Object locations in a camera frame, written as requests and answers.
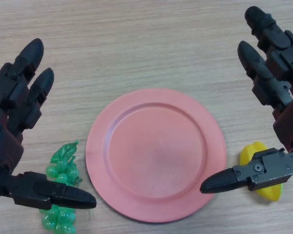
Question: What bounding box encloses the yellow starfruit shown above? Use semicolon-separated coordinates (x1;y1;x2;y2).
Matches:
239;141;284;202

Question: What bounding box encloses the green grape bunch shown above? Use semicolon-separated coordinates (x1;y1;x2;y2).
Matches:
39;140;83;234

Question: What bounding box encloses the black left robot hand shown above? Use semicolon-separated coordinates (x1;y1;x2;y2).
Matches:
0;38;97;213

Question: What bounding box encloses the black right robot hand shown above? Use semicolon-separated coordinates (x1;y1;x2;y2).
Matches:
200;6;293;194

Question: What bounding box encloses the pink round plate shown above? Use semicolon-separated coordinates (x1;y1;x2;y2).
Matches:
85;88;228;223

